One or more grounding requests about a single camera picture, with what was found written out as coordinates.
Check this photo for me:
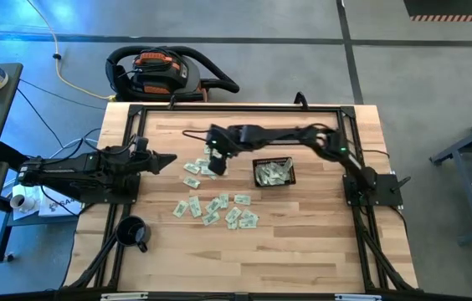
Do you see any white tape roll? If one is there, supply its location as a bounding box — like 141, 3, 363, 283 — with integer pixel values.
8, 193, 36, 213

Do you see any white floor cable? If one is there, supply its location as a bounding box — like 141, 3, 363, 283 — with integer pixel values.
45, 136, 102, 165

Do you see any black orange shop vacuum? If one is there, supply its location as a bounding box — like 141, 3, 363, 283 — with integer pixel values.
105, 44, 240, 103

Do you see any black plastic slotted basket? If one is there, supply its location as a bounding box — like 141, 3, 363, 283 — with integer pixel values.
251, 156, 297, 188

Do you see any silver frame bracket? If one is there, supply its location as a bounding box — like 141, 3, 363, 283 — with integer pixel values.
334, 293, 383, 301
100, 292, 149, 301

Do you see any black mug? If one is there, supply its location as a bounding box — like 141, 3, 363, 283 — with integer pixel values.
114, 215, 152, 254

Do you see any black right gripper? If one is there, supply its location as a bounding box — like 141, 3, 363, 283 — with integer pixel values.
207, 123, 246, 177

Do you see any thin black floor cable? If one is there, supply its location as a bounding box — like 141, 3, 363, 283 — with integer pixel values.
20, 78, 107, 110

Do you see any black hazard-striped floor mat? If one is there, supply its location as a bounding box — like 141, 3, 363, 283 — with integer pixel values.
403, 0, 472, 23

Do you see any white printed paper sheet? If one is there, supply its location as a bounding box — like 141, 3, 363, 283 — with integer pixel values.
37, 190, 83, 218

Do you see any yellow power cable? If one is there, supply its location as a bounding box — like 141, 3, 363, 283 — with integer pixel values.
25, 0, 116, 101

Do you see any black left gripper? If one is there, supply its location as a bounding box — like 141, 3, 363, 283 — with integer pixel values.
128, 150, 178, 177

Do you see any black desk support bar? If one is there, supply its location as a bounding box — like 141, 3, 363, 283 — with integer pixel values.
0, 140, 28, 171

